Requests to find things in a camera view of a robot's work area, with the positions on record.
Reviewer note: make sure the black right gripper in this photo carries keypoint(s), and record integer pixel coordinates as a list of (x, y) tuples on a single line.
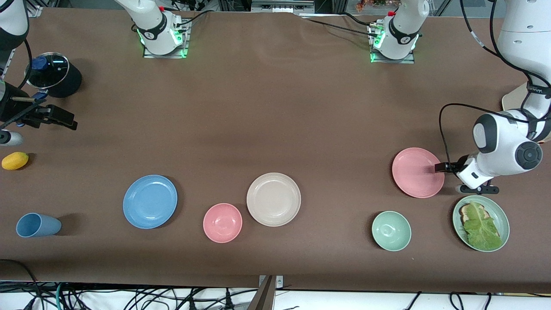
[(10, 110)]

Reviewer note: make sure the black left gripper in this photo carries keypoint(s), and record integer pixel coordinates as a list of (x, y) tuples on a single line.
[(460, 164)]

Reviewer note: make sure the pink plate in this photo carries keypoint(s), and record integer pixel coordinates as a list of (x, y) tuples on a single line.
[(415, 172)]

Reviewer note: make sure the blue plate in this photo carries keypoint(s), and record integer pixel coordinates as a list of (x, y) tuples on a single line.
[(150, 201)]

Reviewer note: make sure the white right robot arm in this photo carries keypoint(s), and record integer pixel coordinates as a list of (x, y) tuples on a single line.
[(148, 21)]

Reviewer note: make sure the black pot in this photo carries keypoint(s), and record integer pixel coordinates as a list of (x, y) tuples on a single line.
[(75, 79)]

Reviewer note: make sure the bread slice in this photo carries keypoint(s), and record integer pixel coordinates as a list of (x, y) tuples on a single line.
[(464, 212)]

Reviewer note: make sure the yellow lemon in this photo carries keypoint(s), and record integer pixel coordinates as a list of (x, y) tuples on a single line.
[(15, 161)]

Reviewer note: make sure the green lettuce leaf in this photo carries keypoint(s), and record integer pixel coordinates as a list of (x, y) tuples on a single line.
[(482, 228)]

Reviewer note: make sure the small green bowl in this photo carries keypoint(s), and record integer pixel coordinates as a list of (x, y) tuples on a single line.
[(391, 230)]

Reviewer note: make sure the green plate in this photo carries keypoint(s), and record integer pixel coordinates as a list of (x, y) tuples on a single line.
[(503, 224)]

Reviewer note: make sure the beige wooden board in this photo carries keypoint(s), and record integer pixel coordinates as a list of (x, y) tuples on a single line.
[(514, 101)]

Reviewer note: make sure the blue cup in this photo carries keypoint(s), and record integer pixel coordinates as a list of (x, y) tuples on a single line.
[(38, 225)]

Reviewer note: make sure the beige plate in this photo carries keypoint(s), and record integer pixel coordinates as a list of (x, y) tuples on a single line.
[(273, 199)]

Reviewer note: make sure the orange flower decoration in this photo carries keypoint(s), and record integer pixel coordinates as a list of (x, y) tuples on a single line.
[(374, 4)]

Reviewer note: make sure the small pink bowl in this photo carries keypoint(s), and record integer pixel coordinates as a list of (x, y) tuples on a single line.
[(222, 223)]

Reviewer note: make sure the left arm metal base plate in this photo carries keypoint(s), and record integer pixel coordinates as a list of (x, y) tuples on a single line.
[(391, 61)]

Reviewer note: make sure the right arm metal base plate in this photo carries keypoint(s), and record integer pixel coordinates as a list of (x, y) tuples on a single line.
[(165, 55)]

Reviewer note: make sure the metal table bracket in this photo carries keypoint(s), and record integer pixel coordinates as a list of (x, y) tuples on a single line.
[(280, 280)]

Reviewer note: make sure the dark table post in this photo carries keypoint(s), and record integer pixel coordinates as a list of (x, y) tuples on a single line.
[(263, 297)]

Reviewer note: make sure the grey metal rail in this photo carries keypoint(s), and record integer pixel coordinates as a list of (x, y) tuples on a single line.
[(282, 6)]

